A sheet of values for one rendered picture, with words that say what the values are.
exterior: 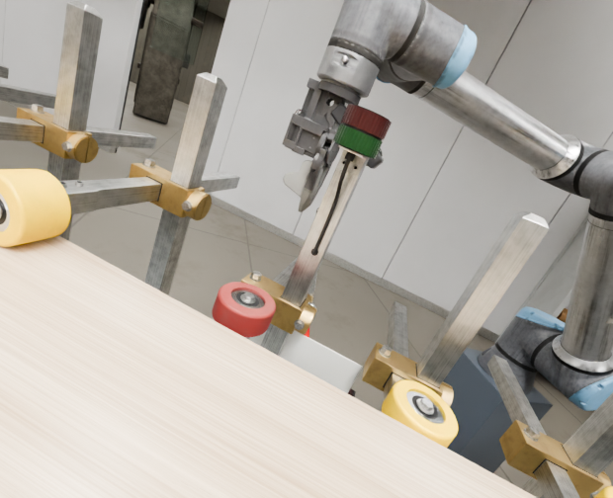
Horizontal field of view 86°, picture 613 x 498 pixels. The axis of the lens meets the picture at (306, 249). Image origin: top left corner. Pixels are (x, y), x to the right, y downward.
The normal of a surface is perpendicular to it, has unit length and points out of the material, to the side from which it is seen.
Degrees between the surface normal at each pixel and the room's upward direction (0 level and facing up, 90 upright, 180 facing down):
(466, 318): 90
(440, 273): 90
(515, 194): 90
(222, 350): 0
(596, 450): 90
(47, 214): 75
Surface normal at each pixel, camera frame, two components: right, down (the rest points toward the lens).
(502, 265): -0.26, 0.25
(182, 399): 0.37, -0.87
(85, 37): 0.89, 0.44
